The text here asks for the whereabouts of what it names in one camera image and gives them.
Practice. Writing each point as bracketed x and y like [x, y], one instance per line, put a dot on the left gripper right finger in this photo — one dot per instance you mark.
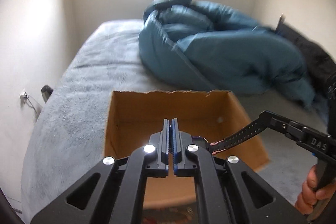
[228, 190]

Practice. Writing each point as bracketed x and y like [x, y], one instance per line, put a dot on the teal blue duvet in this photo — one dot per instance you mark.
[205, 46]

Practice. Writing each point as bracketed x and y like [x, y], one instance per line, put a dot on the black charger on bed edge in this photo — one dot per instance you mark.
[46, 92]

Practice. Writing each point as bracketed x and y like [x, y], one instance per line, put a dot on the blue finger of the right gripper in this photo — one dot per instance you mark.
[278, 123]

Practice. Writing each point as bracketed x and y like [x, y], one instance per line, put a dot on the person's right hand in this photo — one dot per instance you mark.
[310, 195]

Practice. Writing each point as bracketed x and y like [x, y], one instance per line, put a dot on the grey bed sheet mattress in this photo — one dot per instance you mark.
[67, 139]

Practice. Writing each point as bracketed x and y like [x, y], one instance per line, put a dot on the dark headboard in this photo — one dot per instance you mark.
[281, 21]

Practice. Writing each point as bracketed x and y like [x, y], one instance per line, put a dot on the white wall socket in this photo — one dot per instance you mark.
[23, 95]

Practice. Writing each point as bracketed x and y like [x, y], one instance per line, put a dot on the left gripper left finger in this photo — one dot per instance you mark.
[113, 190]

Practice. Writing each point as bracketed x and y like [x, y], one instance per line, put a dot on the black clothing pile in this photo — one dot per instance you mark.
[320, 66]

